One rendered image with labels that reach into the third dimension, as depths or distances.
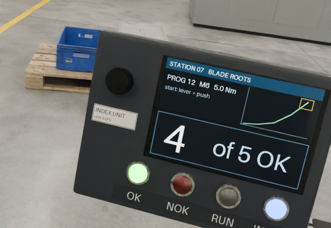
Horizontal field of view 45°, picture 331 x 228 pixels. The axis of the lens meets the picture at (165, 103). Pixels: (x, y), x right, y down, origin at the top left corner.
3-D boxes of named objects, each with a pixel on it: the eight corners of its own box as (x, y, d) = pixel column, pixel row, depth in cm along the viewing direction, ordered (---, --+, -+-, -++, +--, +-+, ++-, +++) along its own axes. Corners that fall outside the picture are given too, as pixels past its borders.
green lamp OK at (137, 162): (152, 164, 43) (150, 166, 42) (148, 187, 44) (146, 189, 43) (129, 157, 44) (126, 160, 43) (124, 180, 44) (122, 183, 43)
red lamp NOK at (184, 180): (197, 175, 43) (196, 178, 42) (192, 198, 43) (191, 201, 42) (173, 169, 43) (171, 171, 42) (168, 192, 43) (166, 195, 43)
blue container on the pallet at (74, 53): (106, 52, 390) (107, 30, 381) (105, 74, 336) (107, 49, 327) (63, 48, 383) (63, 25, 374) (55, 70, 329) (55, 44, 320)
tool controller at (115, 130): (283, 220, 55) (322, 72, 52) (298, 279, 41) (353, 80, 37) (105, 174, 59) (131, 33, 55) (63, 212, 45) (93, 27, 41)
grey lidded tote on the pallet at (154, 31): (157, 57, 398) (161, 25, 385) (164, 79, 344) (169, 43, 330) (115, 53, 392) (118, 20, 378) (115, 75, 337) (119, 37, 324)
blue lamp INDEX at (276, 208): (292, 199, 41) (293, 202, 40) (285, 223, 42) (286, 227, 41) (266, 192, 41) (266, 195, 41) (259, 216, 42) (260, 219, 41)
